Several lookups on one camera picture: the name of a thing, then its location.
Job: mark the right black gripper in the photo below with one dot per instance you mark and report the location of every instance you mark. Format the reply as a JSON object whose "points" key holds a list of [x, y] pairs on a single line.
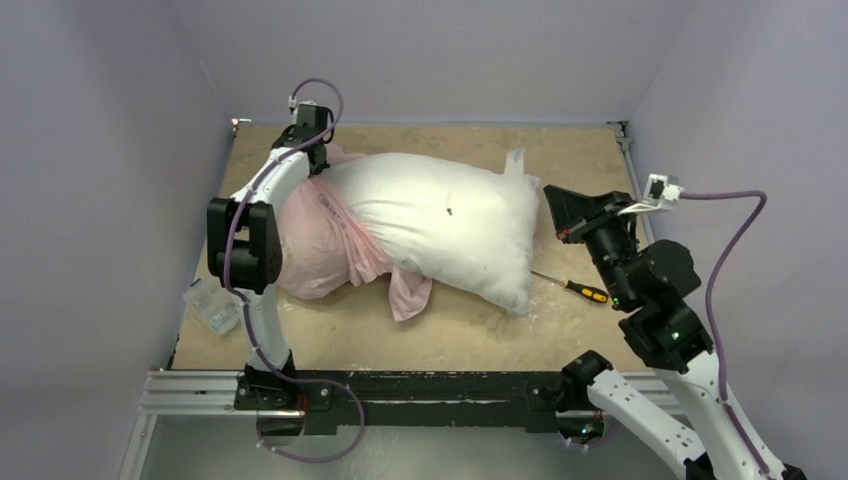
{"points": [[592, 217]]}

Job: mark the white pillow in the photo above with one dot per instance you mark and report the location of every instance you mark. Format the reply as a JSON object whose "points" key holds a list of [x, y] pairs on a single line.
{"points": [[467, 227]]}

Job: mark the pink pillow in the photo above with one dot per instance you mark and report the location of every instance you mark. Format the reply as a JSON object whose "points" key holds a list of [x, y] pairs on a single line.
{"points": [[359, 220]]}

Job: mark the yellow black screwdriver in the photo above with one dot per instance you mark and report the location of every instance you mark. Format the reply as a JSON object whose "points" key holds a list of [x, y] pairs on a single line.
{"points": [[593, 294]]}

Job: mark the black base bar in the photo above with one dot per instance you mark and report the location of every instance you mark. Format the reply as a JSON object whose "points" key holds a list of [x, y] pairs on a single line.
{"points": [[323, 401]]}

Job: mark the clear plastic bag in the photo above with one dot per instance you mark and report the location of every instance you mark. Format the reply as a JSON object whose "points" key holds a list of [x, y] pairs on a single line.
{"points": [[212, 306]]}

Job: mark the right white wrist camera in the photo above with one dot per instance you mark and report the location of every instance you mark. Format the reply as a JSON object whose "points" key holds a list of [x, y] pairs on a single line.
{"points": [[661, 193]]}

